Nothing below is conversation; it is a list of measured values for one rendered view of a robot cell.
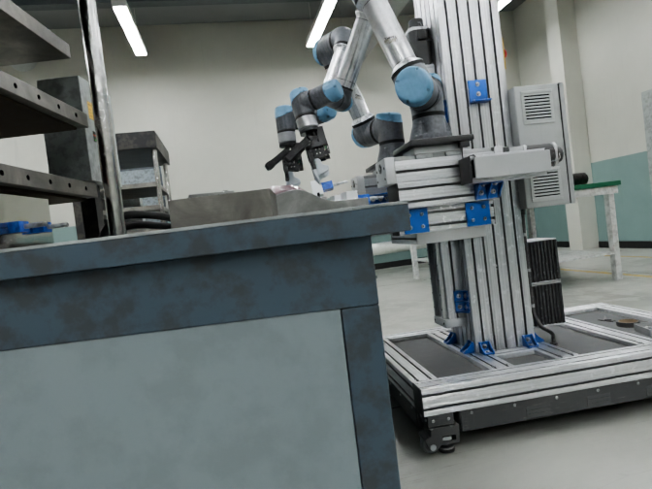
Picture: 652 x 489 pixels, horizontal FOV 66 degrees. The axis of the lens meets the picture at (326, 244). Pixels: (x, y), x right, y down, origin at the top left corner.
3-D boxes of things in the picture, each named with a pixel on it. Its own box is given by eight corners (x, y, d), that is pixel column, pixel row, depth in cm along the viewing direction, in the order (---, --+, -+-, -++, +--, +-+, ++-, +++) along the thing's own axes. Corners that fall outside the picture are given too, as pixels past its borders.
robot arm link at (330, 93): (343, 81, 185) (318, 93, 189) (332, 75, 175) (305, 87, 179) (350, 102, 184) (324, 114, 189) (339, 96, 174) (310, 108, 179)
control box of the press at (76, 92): (161, 425, 225) (117, 95, 220) (137, 455, 195) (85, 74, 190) (112, 432, 224) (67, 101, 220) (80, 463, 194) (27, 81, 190)
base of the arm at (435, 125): (443, 144, 188) (440, 117, 188) (459, 136, 173) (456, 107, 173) (405, 148, 186) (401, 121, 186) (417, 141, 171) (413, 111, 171)
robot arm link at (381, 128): (392, 138, 220) (388, 107, 220) (371, 145, 230) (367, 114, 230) (410, 139, 227) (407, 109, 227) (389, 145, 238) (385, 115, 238)
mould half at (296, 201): (340, 220, 171) (336, 188, 171) (370, 215, 146) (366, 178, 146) (188, 239, 156) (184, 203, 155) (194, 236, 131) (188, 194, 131)
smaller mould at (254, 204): (279, 224, 114) (276, 193, 114) (274, 223, 99) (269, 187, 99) (191, 235, 114) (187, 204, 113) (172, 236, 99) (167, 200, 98)
